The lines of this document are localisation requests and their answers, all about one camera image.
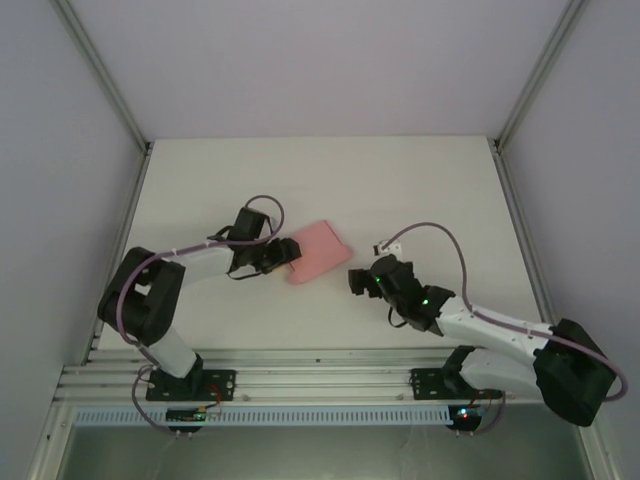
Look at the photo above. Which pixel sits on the pink cloth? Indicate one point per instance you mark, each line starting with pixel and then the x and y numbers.
pixel 320 252

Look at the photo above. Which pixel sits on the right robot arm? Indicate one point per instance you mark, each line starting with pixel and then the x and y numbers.
pixel 525 350

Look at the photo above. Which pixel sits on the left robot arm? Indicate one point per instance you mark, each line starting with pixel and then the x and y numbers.
pixel 150 300

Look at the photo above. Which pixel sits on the aluminium mounting rail bed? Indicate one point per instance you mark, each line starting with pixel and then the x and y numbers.
pixel 320 372

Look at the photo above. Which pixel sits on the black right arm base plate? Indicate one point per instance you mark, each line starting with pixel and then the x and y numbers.
pixel 425 384

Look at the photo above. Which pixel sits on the aluminium table side rail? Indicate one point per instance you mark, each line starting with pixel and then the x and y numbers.
pixel 525 240
pixel 125 225

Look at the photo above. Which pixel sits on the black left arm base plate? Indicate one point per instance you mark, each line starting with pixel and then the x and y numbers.
pixel 220 382

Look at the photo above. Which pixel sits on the aluminium frame post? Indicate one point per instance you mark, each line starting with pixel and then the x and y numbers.
pixel 537 75
pixel 107 80

